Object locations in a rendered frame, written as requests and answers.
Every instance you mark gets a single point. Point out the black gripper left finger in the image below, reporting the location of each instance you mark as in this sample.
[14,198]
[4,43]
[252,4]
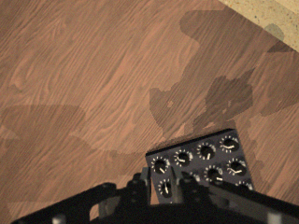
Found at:
[76,209]

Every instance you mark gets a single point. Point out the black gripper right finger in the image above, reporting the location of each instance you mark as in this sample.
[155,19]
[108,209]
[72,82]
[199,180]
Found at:
[267,209]

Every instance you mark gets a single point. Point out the dark grey knob box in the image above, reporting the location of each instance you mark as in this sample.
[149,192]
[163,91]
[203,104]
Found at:
[210,158]

